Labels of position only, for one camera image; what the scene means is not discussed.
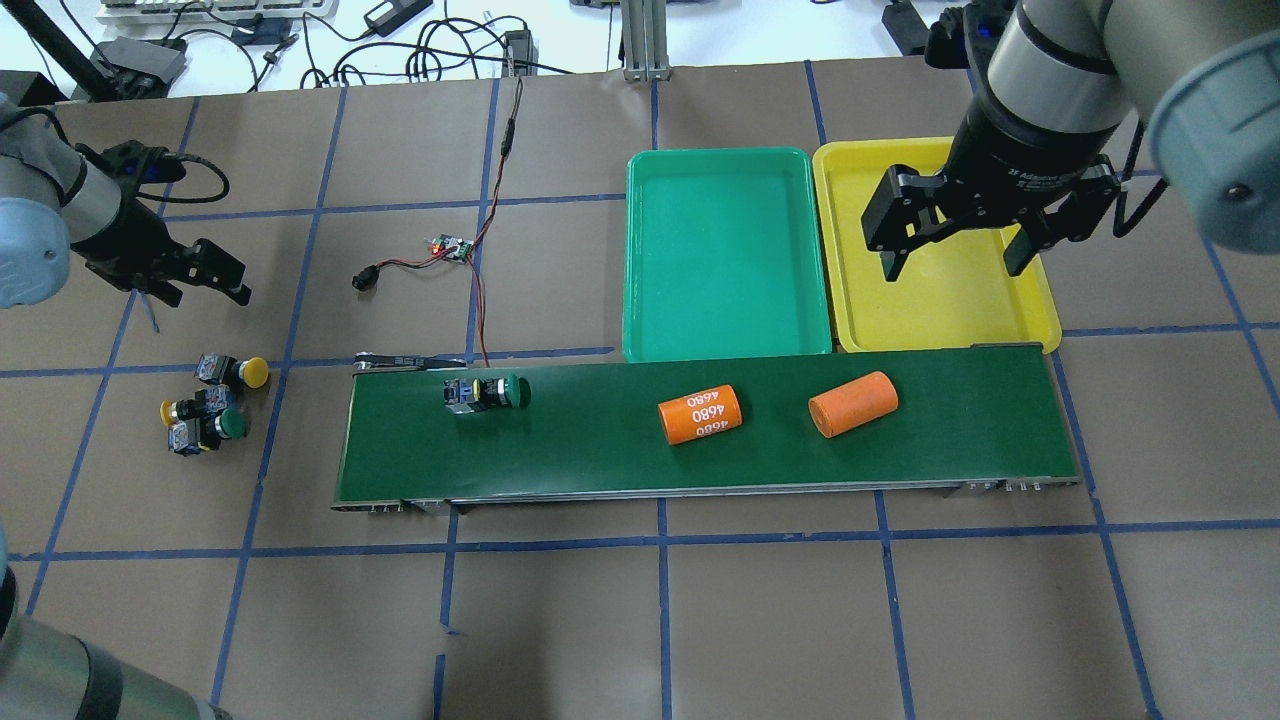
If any motor controller board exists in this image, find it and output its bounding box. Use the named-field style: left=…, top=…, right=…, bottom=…
left=428, top=234, right=476, bottom=264

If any orange cylinder marked 4680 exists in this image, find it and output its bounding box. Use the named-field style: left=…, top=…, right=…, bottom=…
left=657, top=384, right=742, bottom=446

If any green plastic tray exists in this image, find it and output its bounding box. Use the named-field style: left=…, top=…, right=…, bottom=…
left=622, top=147, right=833, bottom=363

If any red black wire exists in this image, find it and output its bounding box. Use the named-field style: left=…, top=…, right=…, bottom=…
left=375, top=78, right=525, bottom=369

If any aluminium frame post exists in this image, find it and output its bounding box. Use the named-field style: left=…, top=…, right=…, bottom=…
left=620, top=0, right=671, bottom=83

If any black power adapter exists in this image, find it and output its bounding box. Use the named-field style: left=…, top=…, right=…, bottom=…
left=364, top=0, right=435, bottom=38

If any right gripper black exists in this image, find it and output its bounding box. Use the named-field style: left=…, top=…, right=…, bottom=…
left=860, top=110, right=1123, bottom=283

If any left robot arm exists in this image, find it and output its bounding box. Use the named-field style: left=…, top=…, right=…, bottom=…
left=1, top=99, right=251, bottom=719

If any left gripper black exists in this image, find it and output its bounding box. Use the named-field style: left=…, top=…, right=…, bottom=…
left=76, top=142, right=252, bottom=307

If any green push button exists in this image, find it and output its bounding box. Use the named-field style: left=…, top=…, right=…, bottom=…
left=443, top=374, right=532, bottom=415
left=166, top=407, right=248, bottom=456

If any yellow push button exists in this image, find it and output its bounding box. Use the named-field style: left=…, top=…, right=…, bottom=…
left=195, top=354, right=270, bottom=389
left=160, top=386, right=238, bottom=427

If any green conveyor belt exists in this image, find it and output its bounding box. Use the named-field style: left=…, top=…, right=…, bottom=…
left=332, top=346, right=1080, bottom=512

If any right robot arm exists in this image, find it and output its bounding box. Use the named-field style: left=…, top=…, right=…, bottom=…
left=861, top=1, right=1279, bottom=282

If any yellow plastic tray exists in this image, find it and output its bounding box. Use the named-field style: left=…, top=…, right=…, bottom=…
left=812, top=137, right=1062, bottom=354

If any plain orange cylinder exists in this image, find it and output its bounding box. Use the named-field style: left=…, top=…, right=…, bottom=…
left=808, top=372, right=900, bottom=439

